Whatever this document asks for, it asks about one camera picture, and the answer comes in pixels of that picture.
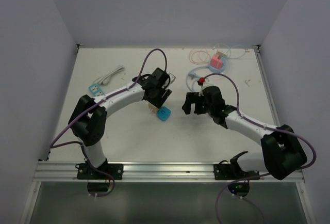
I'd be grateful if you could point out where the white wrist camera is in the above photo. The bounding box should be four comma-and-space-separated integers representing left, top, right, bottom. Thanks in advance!
166, 72, 176, 87
196, 77, 211, 89

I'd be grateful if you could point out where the blue square adapter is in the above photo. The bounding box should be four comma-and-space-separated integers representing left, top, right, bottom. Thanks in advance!
156, 106, 171, 121

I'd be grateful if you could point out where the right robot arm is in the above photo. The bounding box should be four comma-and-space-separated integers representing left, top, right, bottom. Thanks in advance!
182, 86, 307, 180

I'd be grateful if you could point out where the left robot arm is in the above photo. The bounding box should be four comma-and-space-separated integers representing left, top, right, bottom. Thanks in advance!
69, 68, 175, 179

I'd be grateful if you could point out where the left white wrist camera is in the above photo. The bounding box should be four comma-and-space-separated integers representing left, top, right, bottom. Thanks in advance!
166, 72, 176, 87

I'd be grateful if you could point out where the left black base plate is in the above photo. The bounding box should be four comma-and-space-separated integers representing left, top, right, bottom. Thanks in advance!
75, 163, 124, 180

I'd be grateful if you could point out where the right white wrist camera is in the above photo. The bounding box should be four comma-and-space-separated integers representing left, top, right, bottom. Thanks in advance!
196, 77, 211, 89

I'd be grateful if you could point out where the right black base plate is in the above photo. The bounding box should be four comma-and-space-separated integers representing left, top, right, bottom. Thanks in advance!
213, 161, 259, 180

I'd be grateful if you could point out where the thin white wire coil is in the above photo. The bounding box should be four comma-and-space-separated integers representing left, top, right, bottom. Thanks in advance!
213, 42, 250, 61

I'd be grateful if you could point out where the light blue cord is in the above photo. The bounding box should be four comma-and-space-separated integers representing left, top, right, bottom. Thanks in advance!
186, 58, 232, 93

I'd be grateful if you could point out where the right side aluminium rail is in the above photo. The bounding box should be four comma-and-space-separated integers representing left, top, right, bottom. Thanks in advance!
253, 45, 280, 125

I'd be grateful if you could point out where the light blue round socket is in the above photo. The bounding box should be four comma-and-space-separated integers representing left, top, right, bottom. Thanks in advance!
208, 57, 229, 73

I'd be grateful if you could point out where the teal power strip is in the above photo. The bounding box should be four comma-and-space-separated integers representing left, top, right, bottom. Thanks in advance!
89, 83, 104, 97

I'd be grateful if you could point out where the white power strip cord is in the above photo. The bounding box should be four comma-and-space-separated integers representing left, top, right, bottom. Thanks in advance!
94, 65, 125, 85

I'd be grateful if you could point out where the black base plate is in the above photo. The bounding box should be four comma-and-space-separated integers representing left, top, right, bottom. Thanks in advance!
75, 163, 124, 180
213, 161, 259, 180

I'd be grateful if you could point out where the tan wooden socket cube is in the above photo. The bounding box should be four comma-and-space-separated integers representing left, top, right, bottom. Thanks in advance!
148, 103, 159, 113

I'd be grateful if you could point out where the pink cube plug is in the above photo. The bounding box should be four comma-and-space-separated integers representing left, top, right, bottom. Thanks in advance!
209, 54, 224, 70

